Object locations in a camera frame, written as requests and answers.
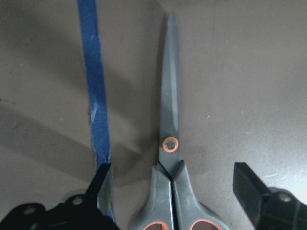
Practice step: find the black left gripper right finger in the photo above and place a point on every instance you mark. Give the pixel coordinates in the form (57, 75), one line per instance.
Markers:
(267, 209)

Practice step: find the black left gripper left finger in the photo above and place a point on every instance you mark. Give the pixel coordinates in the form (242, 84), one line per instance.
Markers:
(78, 212)

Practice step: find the grey orange scissors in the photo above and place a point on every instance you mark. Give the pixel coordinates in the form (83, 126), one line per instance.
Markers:
(172, 203)

